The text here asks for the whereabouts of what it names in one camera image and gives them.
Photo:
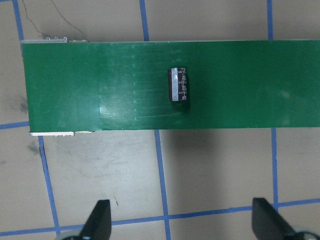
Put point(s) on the brown cylindrical capacitor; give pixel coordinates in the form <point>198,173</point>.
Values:
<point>177,84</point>

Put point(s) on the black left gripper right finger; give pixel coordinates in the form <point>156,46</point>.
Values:
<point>267,223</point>

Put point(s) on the green conveyor belt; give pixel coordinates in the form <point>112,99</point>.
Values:
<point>97,86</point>

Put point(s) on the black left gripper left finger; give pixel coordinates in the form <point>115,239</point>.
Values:
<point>98,225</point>

